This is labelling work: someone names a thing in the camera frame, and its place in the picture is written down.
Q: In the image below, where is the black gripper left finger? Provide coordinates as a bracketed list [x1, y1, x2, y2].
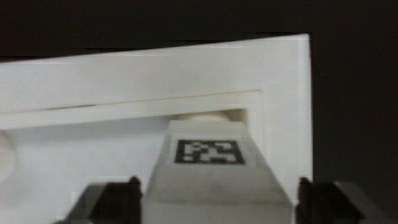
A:
[55, 177, 142, 224]

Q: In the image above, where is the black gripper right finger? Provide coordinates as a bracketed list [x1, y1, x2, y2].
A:
[295, 178, 386, 224]

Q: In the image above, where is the white leg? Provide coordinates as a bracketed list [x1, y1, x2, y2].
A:
[142, 120, 293, 224]

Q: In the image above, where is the white square tabletop tray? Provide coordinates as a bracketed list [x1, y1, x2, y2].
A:
[0, 35, 313, 224]

